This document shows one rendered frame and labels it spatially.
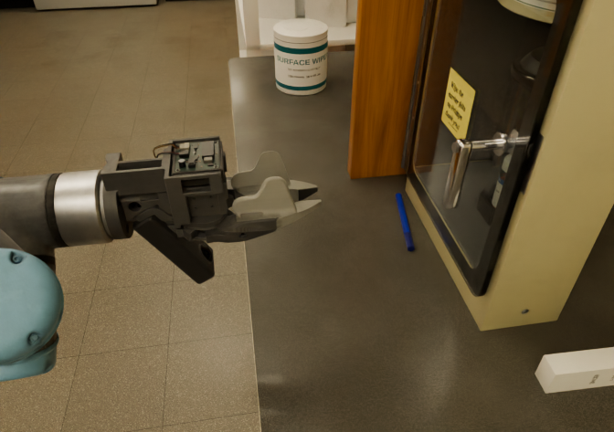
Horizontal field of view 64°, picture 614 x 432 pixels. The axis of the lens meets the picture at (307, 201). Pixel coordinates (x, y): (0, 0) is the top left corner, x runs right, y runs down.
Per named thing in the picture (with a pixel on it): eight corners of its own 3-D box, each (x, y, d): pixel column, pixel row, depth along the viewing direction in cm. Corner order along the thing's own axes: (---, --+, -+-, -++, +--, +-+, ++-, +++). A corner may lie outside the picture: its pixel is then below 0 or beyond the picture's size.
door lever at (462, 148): (489, 209, 57) (479, 195, 60) (510, 139, 52) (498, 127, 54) (445, 214, 57) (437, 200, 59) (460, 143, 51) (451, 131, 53)
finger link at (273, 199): (324, 182, 47) (227, 186, 47) (323, 228, 51) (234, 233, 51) (321, 163, 50) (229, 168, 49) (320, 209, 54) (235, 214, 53)
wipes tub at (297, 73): (321, 73, 132) (322, 15, 123) (331, 94, 122) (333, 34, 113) (272, 76, 130) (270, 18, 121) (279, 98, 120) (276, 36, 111)
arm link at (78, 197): (71, 262, 49) (88, 211, 55) (119, 257, 50) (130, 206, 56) (47, 203, 44) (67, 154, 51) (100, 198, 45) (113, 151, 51)
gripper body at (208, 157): (227, 174, 46) (92, 186, 44) (237, 243, 51) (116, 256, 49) (226, 132, 51) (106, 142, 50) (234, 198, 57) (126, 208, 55)
